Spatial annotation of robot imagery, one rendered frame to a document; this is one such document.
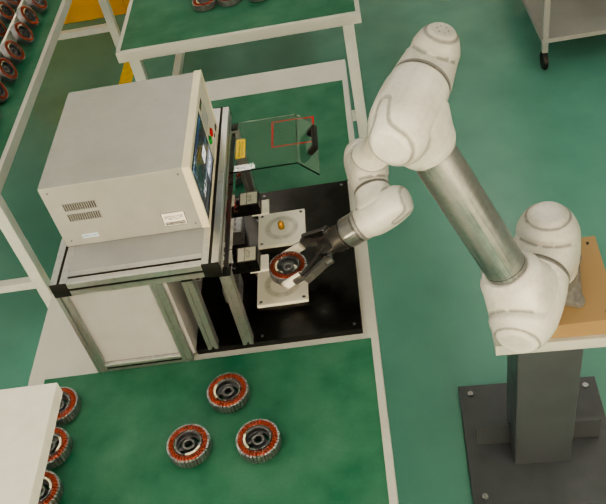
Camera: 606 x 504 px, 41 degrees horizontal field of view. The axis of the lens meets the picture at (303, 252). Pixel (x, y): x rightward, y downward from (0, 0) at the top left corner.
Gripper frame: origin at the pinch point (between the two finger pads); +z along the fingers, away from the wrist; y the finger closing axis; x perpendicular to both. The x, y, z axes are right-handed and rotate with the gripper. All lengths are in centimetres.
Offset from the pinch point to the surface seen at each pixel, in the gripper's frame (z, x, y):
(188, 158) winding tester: -9, 50, -5
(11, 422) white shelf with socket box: 27, 57, -69
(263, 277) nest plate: 10.7, -0.9, 3.5
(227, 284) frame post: 3.3, 21.3, -19.7
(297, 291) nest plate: 1.9, -5.9, -4.0
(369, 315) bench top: -13.6, -18.7, -13.7
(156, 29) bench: 57, 22, 173
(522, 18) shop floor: -66, -134, 257
